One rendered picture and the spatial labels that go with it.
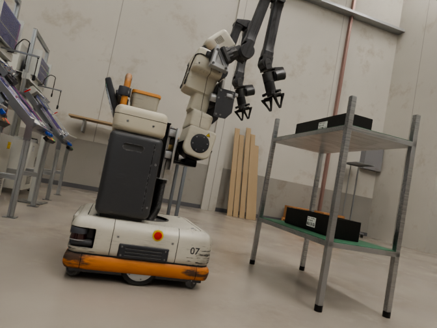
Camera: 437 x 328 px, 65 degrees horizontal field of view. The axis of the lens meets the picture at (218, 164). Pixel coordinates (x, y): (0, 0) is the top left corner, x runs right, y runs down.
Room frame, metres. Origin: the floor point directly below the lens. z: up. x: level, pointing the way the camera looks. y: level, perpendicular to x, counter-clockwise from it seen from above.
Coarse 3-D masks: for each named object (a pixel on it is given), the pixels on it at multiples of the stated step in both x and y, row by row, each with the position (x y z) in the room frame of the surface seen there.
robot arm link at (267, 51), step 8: (280, 0) 1.77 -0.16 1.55; (272, 8) 1.81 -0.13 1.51; (280, 8) 1.81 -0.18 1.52; (272, 16) 1.80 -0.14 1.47; (280, 16) 1.82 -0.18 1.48; (272, 24) 1.80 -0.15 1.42; (272, 32) 1.80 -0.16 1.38; (264, 40) 1.83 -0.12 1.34; (272, 40) 1.81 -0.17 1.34; (264, 48) 1.80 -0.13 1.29; (272, 48) 1.81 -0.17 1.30; (264, 56) 1.79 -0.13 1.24; (272, 56) 1.81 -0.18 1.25; (264, 64) 1.79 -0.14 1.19
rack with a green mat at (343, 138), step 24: (288, 144) 2.59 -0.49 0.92; (312, 144) 2.39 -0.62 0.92; (336, 144) 2.21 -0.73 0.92; (360, 144) 2.07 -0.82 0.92; (384, 144) 1.94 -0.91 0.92; (408, 144) 1.84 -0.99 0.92; (408, 168) 1.85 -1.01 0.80; (264, 192) 2.57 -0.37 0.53; (312, 192) 2.71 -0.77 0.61; (336, 192) 1.73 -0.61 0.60; (408, 192) 1.85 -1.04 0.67; (336, 216) 1.74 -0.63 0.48; (312, 240) 1.87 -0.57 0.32; (336, 240) 1.84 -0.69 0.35; (360, 240) 2.14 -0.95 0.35; (384, 312) 1.86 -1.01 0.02
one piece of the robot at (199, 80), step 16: (208, 48) 1.83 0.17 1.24; (192, 64) 1.83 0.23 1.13; (208, 64) 1.82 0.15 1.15; (192, 80) 1.86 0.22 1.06; (208, 80) 1.88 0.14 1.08; (192, 96) 1.91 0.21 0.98; (208, 96) 1.90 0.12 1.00; (192, 112) 1.86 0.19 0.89; (192, 128) 1.84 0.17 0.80; (208, 128) 1.87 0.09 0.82; (192, 144) 1.84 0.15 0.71; (208, 144) 1.87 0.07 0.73
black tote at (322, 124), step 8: (312, 120) 2.27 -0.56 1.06; (320, 120) 2.18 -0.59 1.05; (328, 120) 2.09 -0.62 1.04; (336, 120) 2.02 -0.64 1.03; (344, 120) 1.95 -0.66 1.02; (360, 120) 1.95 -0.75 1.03; (368, 120) 1.96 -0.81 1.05; (296, 128) 2.46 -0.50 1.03; (304, 128) 2.35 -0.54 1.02; (312, 128) 2.26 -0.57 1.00; (320, 128) 2.17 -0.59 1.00; (368, 128) 1.97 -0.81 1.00
